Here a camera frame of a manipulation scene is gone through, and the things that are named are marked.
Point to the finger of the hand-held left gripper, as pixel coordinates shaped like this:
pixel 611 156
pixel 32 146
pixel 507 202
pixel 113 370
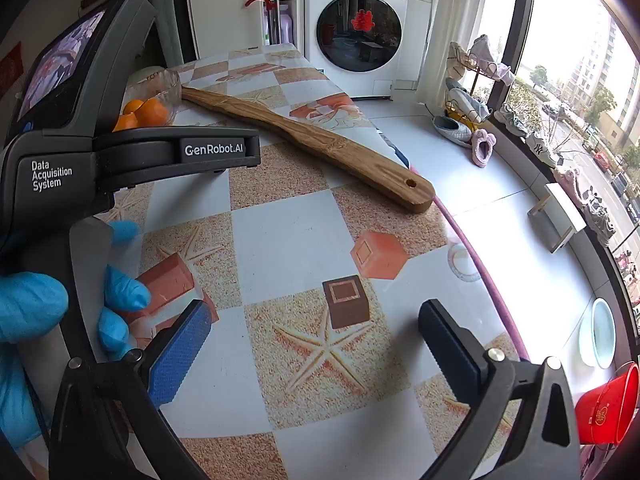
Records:
pixel 200 152

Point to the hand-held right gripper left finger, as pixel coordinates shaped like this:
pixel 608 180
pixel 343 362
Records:
pixel 180 355

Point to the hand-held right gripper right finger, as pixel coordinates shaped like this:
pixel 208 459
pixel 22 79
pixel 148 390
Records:
pixel 450 355

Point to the person's left hand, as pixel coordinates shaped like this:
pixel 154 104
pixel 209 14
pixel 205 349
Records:
pixel 25 305

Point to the orange mandarin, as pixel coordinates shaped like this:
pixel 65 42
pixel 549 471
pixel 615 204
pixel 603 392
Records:
pixel 152 112
pixel 132 106
pixel 125 122

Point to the plastic bag of fruit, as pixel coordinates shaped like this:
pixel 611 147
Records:
pixel 167 85

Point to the checkered printed tablecloth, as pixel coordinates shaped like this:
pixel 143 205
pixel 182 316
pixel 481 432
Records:
pixel 280 240

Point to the long wooden board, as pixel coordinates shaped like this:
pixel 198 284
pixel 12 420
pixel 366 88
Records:
pixel 325 145

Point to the white basin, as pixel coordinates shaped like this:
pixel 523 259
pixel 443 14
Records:
pixel 597 332

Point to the white cabinet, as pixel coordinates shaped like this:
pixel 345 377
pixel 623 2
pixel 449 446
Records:
pixel 225 5

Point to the purple detergent jug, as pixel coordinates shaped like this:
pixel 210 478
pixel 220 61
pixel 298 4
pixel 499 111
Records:
pixel 286 30

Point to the red bucket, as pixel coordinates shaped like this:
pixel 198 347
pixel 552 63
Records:
pixel 607 410

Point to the small white stool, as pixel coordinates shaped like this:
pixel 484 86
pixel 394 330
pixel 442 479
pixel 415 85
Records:
pixel 562 205

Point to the grey patterned sneaker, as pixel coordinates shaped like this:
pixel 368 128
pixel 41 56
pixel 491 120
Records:
pixel 600 216

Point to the pink fuzzy slipper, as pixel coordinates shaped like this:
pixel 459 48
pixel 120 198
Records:
pixel 482 149

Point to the pink shoe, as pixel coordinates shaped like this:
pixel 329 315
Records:
pixel 570 184

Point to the white sneaker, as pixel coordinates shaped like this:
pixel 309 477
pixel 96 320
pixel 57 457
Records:
pixel 542 149

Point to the grey slipper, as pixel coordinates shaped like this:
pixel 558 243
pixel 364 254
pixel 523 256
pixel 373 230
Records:
pixel 452 129

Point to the white curtain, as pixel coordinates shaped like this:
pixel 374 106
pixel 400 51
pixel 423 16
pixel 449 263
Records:
pixel 450 10

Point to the red wall sticker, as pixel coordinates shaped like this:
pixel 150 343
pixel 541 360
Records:
pixel 10 70

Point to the dark window frame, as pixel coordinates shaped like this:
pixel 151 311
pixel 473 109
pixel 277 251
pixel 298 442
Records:
pixel 515 35

